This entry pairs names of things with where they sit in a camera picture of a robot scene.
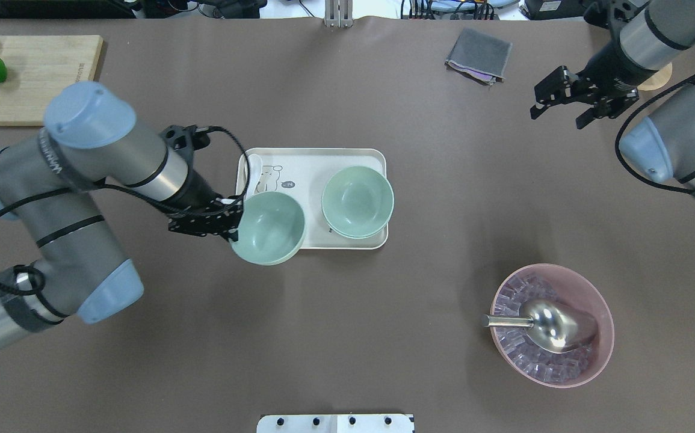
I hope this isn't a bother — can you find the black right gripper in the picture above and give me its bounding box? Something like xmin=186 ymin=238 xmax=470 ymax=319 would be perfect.
xmin=530 ymin=58 xmax=640 ymax=131

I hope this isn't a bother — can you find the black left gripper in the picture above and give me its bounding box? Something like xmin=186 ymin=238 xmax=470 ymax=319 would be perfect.
xmin=168 ymin=195 xmax=245 ymax=243

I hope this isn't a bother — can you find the green bowl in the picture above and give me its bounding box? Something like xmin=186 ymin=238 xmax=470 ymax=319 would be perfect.
xmin=230 ymin=191 xmax=306 ymax=266
xmin=329 ymin=226 xmax=388 ymax=239

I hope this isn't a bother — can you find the green bowl end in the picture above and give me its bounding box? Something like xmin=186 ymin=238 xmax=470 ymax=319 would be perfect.
xmin=321 ymin=165 xmax=395 ymax=234

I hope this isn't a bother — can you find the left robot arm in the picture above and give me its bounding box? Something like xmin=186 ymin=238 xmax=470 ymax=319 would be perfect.
xmin=0 ymin=81 xmax=248 ymax=350

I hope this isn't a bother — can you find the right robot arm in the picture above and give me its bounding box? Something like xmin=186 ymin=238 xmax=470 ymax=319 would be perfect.
xmin=530 ymin=1 xmax=695 ymax=201

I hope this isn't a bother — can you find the white ceramic spoon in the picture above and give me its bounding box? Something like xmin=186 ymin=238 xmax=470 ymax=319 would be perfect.
xmin=244 ymin=153 xmax=263 ymax=200

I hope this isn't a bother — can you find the cream rabbit tray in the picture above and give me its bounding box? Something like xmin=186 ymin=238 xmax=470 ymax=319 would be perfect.
xmin=246 ymin=147 xmax=389 ymax=250

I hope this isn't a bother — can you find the grey folded cloth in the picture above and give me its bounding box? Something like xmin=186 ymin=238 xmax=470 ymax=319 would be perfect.
xmin=445 ymin=28 xmax=513 ymax=85

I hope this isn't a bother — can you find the wooden banana stand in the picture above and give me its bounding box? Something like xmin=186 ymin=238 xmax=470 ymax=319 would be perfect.
xmin=637 ymin=63 xmax=673 ymax=91

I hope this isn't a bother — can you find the green bowl on tray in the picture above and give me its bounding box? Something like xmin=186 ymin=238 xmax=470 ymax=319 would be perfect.
xmin=329 ymin=226 xmax=388 ymax=239

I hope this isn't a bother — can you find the metal ice scoop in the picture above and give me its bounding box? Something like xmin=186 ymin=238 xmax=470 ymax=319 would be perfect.
xmin=480 ymin=298 xmax=599 ymax=354

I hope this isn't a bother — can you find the pink bowl with ice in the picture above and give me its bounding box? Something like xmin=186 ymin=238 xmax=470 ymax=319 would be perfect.
xmin=482 ymin=263 xmax=614 ymax=388

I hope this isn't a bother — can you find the wooden cutting board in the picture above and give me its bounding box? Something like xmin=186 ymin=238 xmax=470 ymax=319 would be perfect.
xmin=0 ymin=35 xmax=104 ymax=127

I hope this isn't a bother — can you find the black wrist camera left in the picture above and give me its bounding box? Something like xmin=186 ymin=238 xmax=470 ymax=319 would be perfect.
xmin=158 ymin=125 xmax=211 ymax=162

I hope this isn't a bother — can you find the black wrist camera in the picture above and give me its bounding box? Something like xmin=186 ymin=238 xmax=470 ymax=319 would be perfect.
xmin=582 ymin=0 xmax=649 ymax=31
xmin=158 ymin=125 xmax=211 ymax=162

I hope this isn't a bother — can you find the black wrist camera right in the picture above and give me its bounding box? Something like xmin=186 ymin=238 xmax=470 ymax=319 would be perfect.
xmin=582 ymin=0 xmax=649 ymax=31

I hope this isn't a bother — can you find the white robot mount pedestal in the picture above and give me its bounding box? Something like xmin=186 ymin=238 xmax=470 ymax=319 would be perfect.
xmin=256 ymin=413 xmax=416 ymax=432

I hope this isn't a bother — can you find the aluminium frame post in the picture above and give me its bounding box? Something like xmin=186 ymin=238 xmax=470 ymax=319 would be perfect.
xmin=323 ymin=0 xmax=354 ymax=28

